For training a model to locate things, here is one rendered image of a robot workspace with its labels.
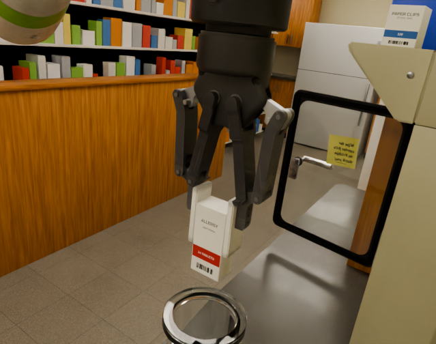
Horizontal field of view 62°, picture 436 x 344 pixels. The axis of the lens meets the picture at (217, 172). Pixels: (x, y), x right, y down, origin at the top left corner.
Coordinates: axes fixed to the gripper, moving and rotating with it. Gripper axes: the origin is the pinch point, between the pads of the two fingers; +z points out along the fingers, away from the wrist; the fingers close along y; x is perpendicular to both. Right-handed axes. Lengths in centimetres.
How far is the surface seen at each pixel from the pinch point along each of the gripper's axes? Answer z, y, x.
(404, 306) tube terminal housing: 17.6, -21.2, -25.6
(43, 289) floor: 130, 152, -66
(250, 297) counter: 36.2, 7.9, -32.8
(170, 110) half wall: 44, 179, -205
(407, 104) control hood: -13.3, -13.5, -25.6
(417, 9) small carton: -26.3, -10.7, -32.9
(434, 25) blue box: -25, -12, -46
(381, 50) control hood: -20.1, -8.3, -25.6
